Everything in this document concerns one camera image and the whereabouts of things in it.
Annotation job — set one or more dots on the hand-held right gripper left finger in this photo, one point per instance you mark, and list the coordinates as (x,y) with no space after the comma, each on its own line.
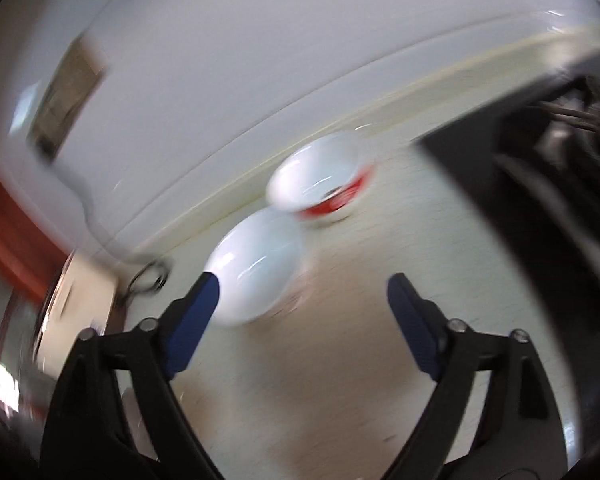
(195,320)

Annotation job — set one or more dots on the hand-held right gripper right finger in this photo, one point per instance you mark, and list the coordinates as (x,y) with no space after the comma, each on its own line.
(415,325)

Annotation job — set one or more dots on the plain white bowl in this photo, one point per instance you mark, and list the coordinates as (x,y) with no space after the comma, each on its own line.
(260,260)

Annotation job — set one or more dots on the red and white bowl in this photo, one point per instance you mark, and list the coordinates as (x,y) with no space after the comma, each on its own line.
(315,170)

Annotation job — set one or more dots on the cream and brown rice cooker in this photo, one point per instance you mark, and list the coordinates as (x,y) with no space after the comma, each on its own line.
(80,295)

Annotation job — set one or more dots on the black gas stove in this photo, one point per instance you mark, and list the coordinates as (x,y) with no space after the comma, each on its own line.
(530,185)

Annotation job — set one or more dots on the wooden framed glass door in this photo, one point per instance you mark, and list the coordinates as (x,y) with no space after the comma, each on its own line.
(10,230)

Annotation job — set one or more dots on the grey wall socket strip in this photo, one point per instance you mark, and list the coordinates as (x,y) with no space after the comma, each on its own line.
(65,100)

